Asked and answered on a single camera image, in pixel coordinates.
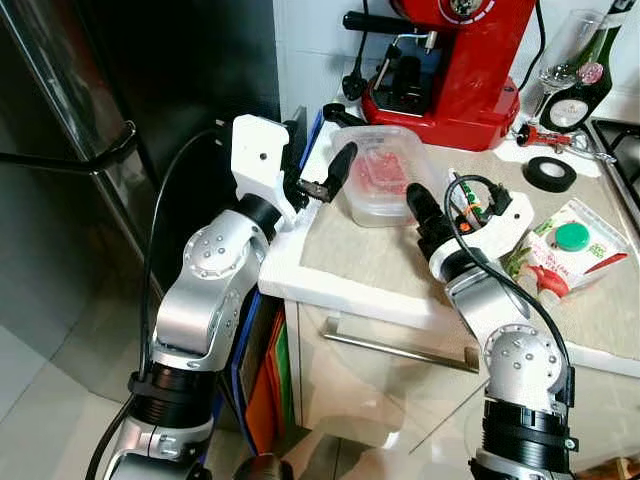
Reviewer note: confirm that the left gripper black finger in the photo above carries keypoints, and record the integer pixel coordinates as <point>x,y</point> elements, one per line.
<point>296,150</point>
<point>342,165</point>

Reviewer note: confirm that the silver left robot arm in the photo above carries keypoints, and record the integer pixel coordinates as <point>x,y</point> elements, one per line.
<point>200,300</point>

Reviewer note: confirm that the dark panel blue rim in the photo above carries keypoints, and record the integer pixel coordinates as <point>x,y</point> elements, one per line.
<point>316,130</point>

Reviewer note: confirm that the black tape roll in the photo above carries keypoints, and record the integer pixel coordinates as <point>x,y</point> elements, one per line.
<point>531,176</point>

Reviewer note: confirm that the steel gas hob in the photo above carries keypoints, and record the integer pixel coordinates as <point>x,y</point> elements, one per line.
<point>620,140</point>

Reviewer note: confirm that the dark green wine bottle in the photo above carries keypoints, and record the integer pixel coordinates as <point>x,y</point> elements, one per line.
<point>600,60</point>

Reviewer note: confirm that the white carton green cap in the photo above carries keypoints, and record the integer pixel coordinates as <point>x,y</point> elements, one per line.
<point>600,250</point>

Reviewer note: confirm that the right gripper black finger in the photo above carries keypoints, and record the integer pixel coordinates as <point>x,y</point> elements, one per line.
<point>424,205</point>

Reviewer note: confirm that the orange flat board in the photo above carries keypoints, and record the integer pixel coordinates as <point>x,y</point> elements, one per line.
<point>262,420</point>

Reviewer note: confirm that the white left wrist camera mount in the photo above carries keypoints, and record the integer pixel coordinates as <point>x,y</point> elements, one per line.
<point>258,155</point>

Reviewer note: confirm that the clear wine glass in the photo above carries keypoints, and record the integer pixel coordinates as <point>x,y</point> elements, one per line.
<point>565,50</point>

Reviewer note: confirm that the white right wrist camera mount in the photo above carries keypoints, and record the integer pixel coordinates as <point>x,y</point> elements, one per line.
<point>505,225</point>

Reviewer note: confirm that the red coffee machine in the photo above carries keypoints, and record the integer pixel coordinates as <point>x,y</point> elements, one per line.
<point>480,70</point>

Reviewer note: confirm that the beige kitchen cabinet white counter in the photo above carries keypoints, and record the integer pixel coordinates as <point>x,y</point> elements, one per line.
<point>400,400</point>

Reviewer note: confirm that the robot left leg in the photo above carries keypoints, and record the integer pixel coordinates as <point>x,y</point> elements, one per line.
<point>265,468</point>

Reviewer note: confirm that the green flat board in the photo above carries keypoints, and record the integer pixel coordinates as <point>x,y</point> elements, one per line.
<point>282,380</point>

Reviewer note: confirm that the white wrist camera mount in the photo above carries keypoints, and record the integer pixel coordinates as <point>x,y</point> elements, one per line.
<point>505,225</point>
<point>258,155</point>

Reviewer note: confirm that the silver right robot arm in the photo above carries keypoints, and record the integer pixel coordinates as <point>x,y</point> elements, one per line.
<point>520,365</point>

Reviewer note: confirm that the tall dark steel fridge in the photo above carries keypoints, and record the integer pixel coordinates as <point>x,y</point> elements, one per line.
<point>60,230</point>

